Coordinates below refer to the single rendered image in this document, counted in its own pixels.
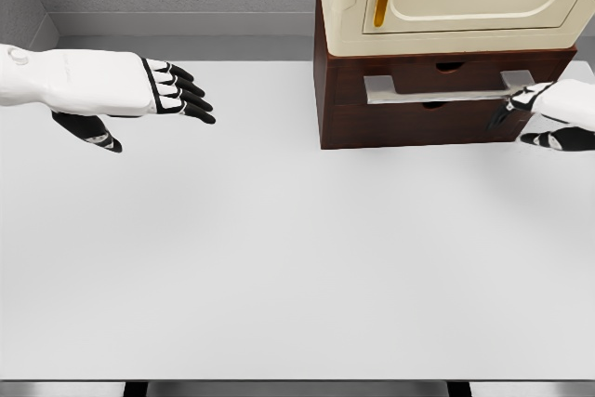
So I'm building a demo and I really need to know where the brown upper drawer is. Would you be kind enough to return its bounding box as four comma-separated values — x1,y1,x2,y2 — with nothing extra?
334,60,563,106

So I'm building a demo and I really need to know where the brown wooden drawer cabinet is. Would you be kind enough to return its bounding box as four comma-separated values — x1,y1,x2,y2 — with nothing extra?
312,0,578,152

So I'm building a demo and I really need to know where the silver drawer handle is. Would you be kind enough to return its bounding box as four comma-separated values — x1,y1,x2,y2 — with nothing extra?
364,70,535,106

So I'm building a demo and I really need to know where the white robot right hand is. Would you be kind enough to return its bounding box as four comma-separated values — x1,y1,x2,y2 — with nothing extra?
484,78,595,153

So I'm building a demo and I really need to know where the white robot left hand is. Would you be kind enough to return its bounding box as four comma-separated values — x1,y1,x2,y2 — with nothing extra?
46,49,218,154

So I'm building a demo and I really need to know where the brown lower drawer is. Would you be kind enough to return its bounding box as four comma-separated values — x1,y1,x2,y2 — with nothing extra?
329,99,531,142

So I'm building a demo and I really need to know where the brown drawer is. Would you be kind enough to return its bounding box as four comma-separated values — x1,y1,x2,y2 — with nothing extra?
334,60,563,106
329,99,531,142

